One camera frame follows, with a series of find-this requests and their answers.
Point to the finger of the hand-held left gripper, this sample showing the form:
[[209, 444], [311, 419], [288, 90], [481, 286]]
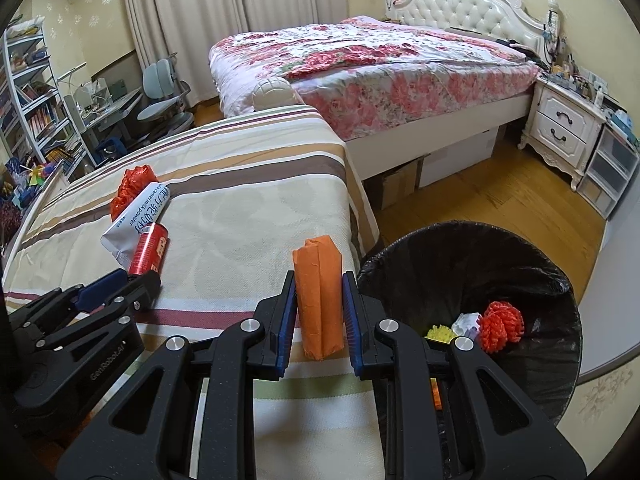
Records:
[[145, 292], [102, 287]]

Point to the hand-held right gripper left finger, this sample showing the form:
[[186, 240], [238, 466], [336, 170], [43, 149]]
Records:
[[285, 330]]

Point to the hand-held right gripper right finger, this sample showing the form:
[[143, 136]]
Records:
[[352, 330]]

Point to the orange paper packet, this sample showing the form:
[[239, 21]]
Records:
[[317, 300]]

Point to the red drink can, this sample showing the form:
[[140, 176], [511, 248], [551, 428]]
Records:
[[150, 247]]

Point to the yellow foam fruit net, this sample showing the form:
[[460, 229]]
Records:
[[440, 333]]

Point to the white wrapper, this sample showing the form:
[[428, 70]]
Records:
[[467, 323]]

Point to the black lined trash bin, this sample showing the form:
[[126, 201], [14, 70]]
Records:
[[475, 270]]

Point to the red foam fruit net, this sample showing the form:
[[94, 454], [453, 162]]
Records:
[[500, 327]]

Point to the white powder packet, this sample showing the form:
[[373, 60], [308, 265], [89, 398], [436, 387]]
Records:
[[135, 220]]

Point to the red plastic bag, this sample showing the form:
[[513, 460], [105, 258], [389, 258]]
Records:
[[132, 185]]

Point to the maroon cloth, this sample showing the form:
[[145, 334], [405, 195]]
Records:
[[7, 220]]

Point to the pile of colourful toys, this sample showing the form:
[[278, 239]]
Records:
[[25, 175]]

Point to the blue storage bin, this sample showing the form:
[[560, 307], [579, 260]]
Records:
[[112, 149]]

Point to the brown cardboard box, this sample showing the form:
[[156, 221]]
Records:
[[400, 185]]

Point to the grey study desk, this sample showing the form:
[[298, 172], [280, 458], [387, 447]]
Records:
[[107, 110]]

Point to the white bookshelf with books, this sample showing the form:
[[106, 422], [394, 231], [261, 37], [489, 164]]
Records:
[[35, 110]]

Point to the grey desk chair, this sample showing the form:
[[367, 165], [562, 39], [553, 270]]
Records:
[[165, 95]]

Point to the white storage box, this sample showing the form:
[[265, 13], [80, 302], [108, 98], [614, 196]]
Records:
[[457, 155]]

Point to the floral quilt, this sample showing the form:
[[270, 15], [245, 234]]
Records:
[[375, 70]]

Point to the cream curtain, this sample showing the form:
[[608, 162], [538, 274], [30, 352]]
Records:
[[175, 20]]

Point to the white nightstand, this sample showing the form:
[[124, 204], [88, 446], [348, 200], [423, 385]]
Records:
[[562, 125]]

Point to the plastic drawer unit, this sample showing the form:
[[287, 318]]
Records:
[[607, 170]]

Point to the cluster of small bottles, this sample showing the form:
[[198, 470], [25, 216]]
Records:
[[570, 72]]

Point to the white tufted headboard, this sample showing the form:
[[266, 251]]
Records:
[[465, 2]]

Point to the white bed rail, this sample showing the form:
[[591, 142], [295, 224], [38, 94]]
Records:
[[35, 207]]

